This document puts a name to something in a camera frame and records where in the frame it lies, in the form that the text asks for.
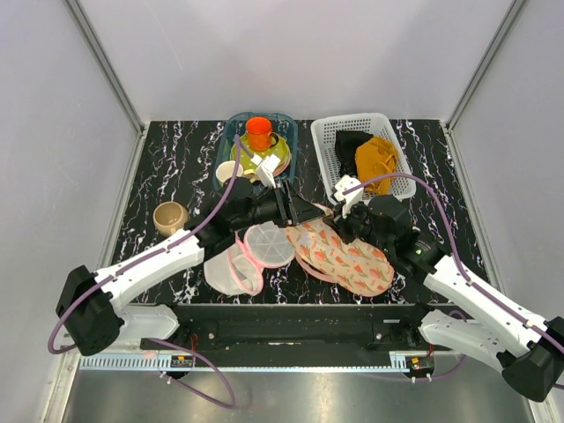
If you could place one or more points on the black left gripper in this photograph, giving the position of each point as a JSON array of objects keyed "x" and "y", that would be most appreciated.
[{"x": 293, "y": 210}]

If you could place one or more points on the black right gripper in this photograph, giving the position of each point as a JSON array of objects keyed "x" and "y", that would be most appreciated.
[{"x": 342, "y": 225}]

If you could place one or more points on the floral mesh laundry bag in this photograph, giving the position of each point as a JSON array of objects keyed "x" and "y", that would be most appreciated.
[{"x": 356, "y": 266}]

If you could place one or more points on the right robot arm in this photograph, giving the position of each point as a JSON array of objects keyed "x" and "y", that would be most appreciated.
[{"x": 524, "y": 347}]

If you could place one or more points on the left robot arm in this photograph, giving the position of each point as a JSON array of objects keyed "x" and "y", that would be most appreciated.
[{"x": 96, "y": 307}]

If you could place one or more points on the mustard yellow bra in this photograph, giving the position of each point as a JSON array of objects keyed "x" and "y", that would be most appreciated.
[{"x": 376, "y": 157}]

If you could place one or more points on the white pink-trimmed laundry bag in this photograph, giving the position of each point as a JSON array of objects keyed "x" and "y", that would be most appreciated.
[{"x": 239, "y": 269}]

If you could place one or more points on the black bra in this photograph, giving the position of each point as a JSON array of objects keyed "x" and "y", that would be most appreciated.
[{"x": 346, "y": 144}]

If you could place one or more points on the pink plate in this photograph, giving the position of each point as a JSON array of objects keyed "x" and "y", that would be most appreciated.
[{"x": 282, "y": 166}]

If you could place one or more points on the lime green dotted plate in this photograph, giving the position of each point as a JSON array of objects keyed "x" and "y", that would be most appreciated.
[{"x": 279, "y": 148}]

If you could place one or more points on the light green mug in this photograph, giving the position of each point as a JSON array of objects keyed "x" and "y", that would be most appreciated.
[{"x": 227, "y": 170}]

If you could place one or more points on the teal transparent plastic bin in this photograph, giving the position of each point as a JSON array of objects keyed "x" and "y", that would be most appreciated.
[{"x": 282, "y": 124}]

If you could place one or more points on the white plastic perforated basket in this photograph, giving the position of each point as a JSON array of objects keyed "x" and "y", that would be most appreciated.
[{"x": 323, "y": 135}]

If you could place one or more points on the orange mug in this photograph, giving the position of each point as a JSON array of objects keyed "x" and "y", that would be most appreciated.
[{"x": 258, "y": 132}]

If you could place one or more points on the beige ceramic cup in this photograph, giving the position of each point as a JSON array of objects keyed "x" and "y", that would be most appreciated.
[{"x": 169, "y": 217}]

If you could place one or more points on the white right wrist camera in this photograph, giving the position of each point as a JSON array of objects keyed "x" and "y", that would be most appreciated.
[{"x": 347, "y": 192}]

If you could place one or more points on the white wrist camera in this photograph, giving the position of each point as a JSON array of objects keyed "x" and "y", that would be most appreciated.
[
  {"x": 265, "y": 171},
  {"x": 347, "y": 192}
]

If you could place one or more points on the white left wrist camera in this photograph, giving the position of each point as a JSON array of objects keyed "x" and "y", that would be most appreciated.
[{"x": 265, "y": 171}]

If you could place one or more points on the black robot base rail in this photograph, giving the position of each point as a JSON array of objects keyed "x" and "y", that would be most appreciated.
[{"x": 298, "y": 335}]

